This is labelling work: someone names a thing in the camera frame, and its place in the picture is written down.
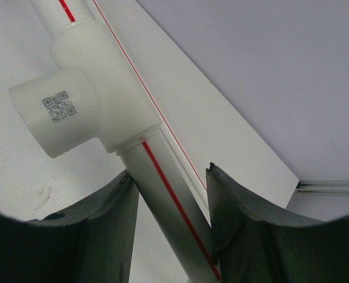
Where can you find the white base board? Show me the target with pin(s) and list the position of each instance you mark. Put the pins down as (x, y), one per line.
(201, 126)

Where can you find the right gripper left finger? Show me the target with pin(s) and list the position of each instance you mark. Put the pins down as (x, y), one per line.
(89, 241)

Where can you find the right aluminium frame post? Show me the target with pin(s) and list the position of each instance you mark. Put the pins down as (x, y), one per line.
(323, 186)

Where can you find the white pipe frame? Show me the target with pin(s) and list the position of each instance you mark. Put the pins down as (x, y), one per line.
(96, 94)

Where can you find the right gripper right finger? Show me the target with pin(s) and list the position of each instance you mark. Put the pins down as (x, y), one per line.
(254, 240)

